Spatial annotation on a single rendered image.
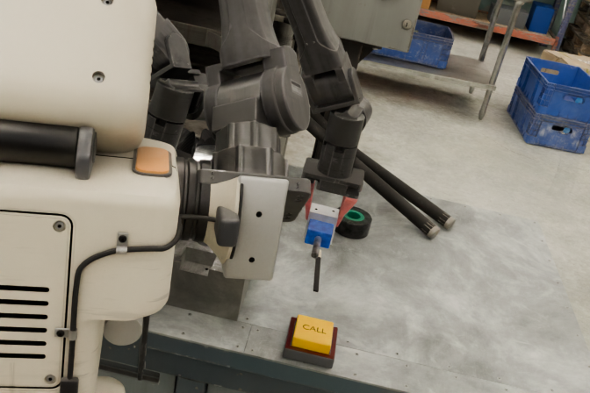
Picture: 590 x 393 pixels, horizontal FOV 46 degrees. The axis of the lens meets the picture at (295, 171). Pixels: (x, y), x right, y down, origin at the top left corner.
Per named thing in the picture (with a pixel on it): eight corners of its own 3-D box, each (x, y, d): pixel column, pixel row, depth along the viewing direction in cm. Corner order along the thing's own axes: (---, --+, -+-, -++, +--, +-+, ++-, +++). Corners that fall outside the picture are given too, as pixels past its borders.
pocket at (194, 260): (207, 288, 111) (211, 268, 109) (176, 280, 111) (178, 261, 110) (214, 272, 115) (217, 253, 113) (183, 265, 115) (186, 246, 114)
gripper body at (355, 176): (304, 166, 119) (312, 126, 116) (362, 179, 119) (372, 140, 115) (299, 182, 113) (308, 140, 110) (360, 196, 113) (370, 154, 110)
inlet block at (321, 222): (326, 273, 111) (334, 245, 109) (296, 265, 111) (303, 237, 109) (332, 235, 123) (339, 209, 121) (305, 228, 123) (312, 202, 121)
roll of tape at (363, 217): (370, 241, 144) (374, 227, 142) (333, 236, 143) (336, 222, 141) (365, 222, 151) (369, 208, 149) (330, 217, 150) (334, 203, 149)
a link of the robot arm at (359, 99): (298, 82, 109) (349, 69, 106) (316, 66, 119) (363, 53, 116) (320, 152, 113) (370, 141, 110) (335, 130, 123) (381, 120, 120)
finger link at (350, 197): (311, 210, 122) (321, 162, 119) (350, 218, 122) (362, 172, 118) (306, 228, 116) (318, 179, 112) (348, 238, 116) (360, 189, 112)
